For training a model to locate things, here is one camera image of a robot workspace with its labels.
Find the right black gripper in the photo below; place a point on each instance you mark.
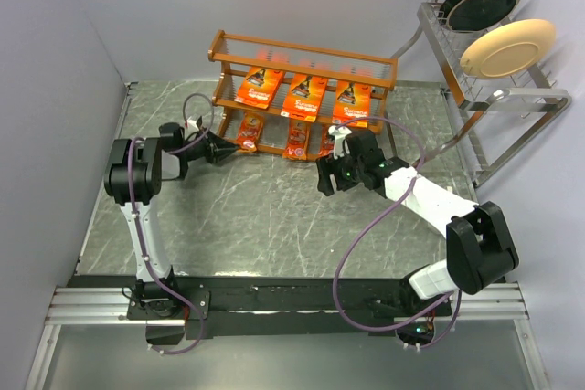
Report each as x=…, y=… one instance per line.
x=325, y=168

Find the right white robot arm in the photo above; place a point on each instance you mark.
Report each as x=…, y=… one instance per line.
x=479, y=246

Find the black base beam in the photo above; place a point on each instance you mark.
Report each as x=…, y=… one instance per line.
x=233, y=306

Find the orange blister pack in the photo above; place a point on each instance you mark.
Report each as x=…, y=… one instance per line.
x=250, y=131
x=297, y=142
x=327, y=141

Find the metal dish rack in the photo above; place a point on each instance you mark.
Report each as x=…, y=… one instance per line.
x=528, y=94

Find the orange razor box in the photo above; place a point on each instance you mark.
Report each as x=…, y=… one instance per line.
x=259, y=87
x=352, y=100
x=304, y=98

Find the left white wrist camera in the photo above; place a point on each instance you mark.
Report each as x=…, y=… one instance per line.
x=193, y=124

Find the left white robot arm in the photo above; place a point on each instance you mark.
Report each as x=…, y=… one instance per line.
x=133, y=179

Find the aluminium frame rail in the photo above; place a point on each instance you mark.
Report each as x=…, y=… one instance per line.
x=259, y=246

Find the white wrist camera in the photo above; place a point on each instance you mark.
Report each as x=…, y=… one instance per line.
x=193, y=124
x=339, y=135

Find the beige plate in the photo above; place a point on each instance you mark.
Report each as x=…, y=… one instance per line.
x=509, y=49

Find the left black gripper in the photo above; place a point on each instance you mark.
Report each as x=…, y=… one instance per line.
x=218, y=148

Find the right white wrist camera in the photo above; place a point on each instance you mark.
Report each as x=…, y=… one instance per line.
x=339, y=135

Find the black plate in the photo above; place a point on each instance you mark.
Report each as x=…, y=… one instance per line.
x=474, y=15

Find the orange wooden shelf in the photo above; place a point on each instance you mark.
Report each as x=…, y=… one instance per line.
x=285, y=83

